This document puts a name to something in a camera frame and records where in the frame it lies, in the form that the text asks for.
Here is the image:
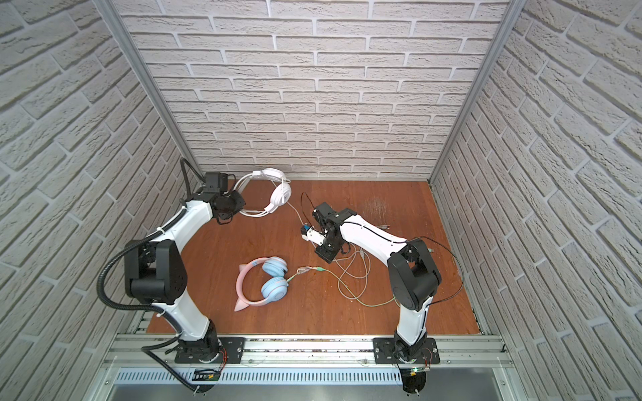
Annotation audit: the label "white over-ear headphones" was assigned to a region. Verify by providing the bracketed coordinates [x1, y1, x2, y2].
[231, 167, 293, 219]

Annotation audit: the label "white headphone cable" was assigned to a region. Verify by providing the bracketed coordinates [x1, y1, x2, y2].
[288, 202, 392, 302]

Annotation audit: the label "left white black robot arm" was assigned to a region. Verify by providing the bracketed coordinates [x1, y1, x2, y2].
[124, 172, 245, 357]

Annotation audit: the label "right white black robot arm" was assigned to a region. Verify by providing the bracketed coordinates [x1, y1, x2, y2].
[301, 203, 442, 360]

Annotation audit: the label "pink blue cat-ear headphones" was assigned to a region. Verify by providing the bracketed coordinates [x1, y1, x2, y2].
[234, 257, 289, 312]

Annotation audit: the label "white perforated vent strip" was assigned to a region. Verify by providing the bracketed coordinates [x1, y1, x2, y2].
[115, 367, 402, 385]

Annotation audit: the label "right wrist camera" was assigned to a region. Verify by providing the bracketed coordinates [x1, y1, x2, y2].
[300, 224, 325, 246]

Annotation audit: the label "green headphone cable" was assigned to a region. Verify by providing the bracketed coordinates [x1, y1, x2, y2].
[287, 247, 435, 309]

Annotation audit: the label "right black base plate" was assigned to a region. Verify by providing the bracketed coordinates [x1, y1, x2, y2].
[373, 337, 441, 366]

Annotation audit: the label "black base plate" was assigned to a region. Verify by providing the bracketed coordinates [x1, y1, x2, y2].
[175, 337, 246, 364]
[373, 337, 441, 366]

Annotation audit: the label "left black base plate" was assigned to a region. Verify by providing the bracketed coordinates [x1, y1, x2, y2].
[175, 337, 246, 364]

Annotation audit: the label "black corrugated cable conduit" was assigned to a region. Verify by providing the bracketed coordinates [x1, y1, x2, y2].
[96, 157, 212, 394]

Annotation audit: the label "aluminium mounting rail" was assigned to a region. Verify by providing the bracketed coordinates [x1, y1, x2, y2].
[104, 334, 515, 368]

